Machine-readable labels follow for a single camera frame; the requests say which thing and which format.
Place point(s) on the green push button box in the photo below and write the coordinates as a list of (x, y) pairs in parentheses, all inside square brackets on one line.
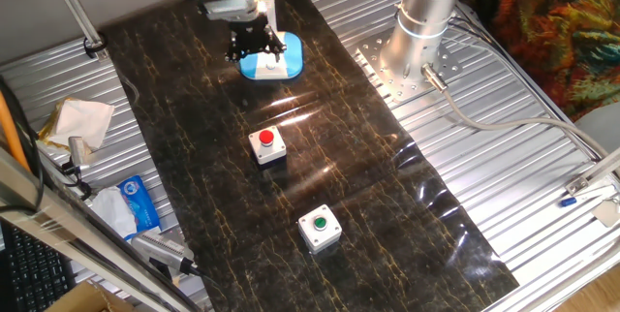
[(319, 232)]

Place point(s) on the silver robot mounting plate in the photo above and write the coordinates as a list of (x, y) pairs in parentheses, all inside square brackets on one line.
[(387, 79)]

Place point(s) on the aluminium frame bar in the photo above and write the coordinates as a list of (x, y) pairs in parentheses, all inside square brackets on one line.
[(48, 220)]

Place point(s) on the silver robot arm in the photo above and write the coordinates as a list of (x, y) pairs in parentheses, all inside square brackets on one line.
[(421, 26)]

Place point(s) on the light grey rounded object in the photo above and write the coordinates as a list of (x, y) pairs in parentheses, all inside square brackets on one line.
[(603, 125)]

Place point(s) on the small silver camera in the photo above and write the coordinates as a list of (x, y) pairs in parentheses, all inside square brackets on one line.
[(77, 149)]

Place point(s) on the orange tube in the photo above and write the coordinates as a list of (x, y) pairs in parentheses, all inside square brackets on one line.
[(9, 133)]

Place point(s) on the small metal tag plate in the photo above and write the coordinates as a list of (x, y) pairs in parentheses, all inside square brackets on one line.
[(606, 212)]

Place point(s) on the black marble pattern mat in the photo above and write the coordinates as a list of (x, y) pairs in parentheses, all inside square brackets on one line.
[(339, 166)]

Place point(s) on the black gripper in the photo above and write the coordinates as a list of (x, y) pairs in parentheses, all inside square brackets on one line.
[(249, 25)]

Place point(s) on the brown cardboard box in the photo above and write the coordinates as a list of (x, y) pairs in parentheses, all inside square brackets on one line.
[(82, 302)]

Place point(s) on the blue tissue pack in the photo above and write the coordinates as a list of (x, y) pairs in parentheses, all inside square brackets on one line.
[(140, 205)]

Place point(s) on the aluminium camera pole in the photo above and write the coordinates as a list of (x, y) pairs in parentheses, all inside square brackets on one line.
[(72, 9)]

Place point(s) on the black pole clamp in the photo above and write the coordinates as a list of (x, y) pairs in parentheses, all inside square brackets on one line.
[(94, 48)]

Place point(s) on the colourful patterned cloth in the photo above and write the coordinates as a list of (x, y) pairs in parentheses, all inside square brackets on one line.
[(557, 26)]

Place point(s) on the red push button box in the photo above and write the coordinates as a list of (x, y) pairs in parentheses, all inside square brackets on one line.
[(266, 149)]

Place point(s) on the silver ribbed camera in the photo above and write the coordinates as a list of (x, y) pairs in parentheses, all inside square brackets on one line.
[(155, 249)]

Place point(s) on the black keyboard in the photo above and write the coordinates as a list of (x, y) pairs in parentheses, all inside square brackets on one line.
[(34, 278)]

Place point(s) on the aluminium corner post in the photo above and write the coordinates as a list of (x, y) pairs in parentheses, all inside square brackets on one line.
[(600, 169)]

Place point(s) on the blue capped white marker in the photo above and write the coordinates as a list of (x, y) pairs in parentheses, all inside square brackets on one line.
[(567, 202)]

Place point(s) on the crumpled white paper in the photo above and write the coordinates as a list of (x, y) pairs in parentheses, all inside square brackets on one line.
[(82, 120)]

